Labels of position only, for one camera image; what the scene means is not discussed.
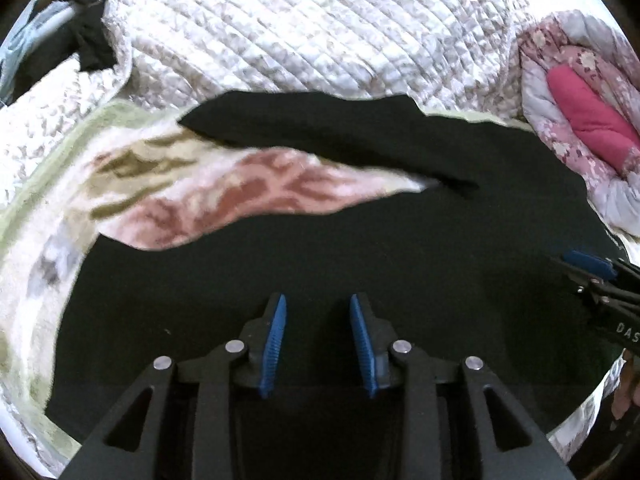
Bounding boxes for quilted beige bedspread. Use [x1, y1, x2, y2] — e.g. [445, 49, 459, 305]
[1, 0, 525, 204]

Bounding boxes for pink floral rolled quilt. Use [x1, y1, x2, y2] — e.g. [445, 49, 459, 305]
[518, 11, 639, 236]

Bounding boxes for magenta pillow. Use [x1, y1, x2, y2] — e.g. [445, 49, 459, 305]
[547, 65, 639, 178]

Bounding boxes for dark clothes pile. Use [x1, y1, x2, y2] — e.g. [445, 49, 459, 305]
[1, 0, 116, 106]

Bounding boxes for person right hand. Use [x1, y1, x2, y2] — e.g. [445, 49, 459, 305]
[611, 350, 640, 420]

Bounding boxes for floral fleece blanket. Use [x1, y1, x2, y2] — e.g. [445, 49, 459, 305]
[0, 97, 616, 478]

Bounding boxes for black pants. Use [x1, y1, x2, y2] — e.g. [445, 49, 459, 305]
[46, 91, 624, 440]

